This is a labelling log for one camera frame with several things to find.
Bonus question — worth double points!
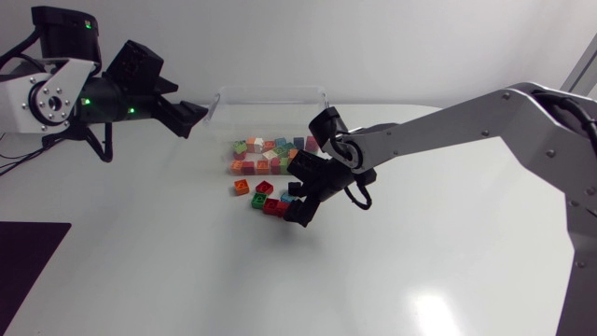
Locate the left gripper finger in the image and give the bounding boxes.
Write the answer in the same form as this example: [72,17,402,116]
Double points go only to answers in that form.
[179,100,210,127]

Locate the clear plastic container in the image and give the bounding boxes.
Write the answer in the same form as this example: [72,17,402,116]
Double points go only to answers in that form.
[204,85,330,177]

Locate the dark mat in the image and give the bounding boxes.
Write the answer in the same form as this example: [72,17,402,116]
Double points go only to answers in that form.
[0,221,73,323]

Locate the black cable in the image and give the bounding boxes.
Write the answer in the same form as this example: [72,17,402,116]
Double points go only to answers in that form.
[0,134,57,177]
[85,121,115,164]
[343,180,373,212]

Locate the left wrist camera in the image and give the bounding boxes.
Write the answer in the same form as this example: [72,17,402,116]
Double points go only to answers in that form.
[103,39,165,95]

